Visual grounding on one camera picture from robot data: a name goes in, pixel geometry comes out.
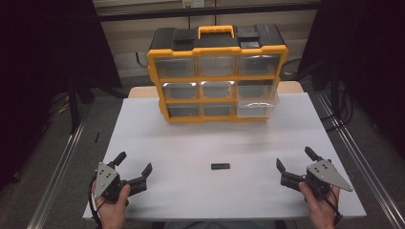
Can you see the person's left hand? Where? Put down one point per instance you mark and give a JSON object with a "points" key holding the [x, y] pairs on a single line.
{"points": [[113, 210]]}

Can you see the white wall outlet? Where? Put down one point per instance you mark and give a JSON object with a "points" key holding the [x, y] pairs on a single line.
{"points": [[192, 3]]}

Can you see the black metal stand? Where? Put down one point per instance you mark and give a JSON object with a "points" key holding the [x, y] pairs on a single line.
{"points": [[74, 105]]}

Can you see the person's right hand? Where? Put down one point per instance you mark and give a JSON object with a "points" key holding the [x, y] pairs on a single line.
{"points": [[320, 210]]}

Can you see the yellow and black drawer organizer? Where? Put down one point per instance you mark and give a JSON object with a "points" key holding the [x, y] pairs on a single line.
{"points": [[216, 42]]}

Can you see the aluminium floor rail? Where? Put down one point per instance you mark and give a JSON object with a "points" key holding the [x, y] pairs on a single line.
{"points": [[359, 152], [55, 178]]}

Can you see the black horizontal bar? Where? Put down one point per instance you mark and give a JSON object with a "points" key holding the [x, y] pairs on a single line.
{"points": [[203, 12]]}

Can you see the set of clear closed drawers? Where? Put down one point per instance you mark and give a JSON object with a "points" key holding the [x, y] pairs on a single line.
{"points": [[216, 66]]}

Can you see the small black stick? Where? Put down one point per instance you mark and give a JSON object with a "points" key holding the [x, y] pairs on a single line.
{"points": [[96, 137]]}

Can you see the white table cover sheet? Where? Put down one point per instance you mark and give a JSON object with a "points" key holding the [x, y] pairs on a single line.
{"points": [[197, 149]]}

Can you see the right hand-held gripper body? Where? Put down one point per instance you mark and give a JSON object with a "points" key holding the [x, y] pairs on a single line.
{"points": [[321, 178]]}

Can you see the small black rectangular block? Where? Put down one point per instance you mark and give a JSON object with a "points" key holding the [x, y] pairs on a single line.
{"points": [[220, 166]]}

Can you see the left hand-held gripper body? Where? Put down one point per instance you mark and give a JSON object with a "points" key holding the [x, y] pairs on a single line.
{"points": [[108, 181]]}

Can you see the black curtain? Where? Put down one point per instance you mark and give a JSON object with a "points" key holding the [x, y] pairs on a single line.
{"points": [[369, 57], [41, 63]]}

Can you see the clear pulled-out plastic drawer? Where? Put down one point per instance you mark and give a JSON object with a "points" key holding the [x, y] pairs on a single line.
{"points": [[254, 109]]}

